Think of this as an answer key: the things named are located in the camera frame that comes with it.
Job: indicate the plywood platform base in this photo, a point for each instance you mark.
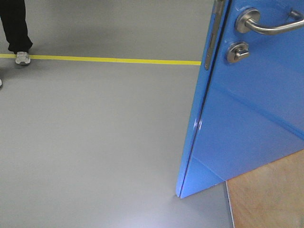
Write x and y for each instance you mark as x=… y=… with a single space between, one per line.
x=271 y=196

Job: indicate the blue door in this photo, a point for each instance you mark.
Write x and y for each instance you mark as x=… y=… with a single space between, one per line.
x=249 y=113

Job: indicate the yellow floor tape line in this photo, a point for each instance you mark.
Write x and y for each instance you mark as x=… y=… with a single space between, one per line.
x=116 y=60

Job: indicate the metal latch plate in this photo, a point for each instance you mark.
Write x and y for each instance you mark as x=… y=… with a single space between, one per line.
x=215 y=21

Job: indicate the person black trouser leg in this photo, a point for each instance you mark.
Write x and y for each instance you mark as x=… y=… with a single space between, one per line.
x=13 y=18

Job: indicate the silver thumb turn lock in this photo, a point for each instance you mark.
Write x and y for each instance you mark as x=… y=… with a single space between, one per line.
x=237 y=51

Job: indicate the white grey sneaker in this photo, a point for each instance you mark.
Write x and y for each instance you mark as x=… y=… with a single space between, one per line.
x=22 y=58

